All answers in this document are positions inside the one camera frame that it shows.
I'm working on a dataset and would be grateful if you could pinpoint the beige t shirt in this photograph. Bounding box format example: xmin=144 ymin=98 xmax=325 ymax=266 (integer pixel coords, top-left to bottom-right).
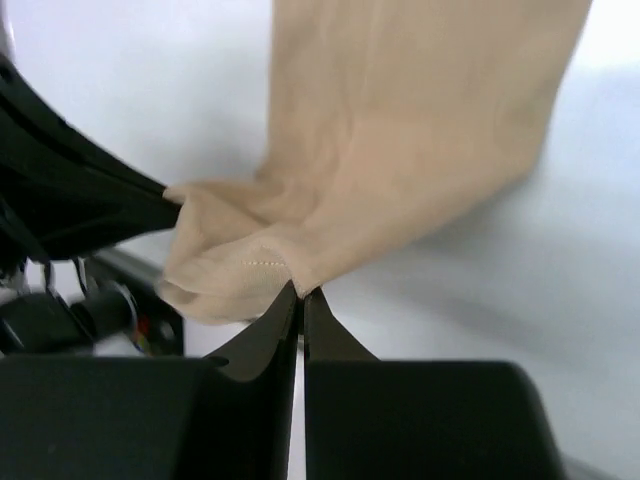
xmin=157 ymin=1 xmax=590 ymax=323

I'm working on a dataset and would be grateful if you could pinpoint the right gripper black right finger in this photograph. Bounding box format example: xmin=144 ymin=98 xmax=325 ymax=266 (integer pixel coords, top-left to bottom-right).
xmin=303 ymin=290 xmax=565 ymax=480

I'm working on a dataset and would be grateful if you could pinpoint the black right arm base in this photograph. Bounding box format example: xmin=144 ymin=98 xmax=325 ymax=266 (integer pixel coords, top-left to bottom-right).
xmin=1 ymin=249 xmax=185 ymax=356

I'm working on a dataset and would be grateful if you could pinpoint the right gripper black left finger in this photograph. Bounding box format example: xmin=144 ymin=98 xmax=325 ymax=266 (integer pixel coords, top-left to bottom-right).
xmin=1 ymin=286 xmax=298 ymax=479

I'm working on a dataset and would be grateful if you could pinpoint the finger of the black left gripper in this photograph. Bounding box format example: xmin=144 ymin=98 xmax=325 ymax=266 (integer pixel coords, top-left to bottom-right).
xmin=1 ymin=166 xmax=180 ymax=262
xmin=1 ymin=55 xmax=165 ymax=195

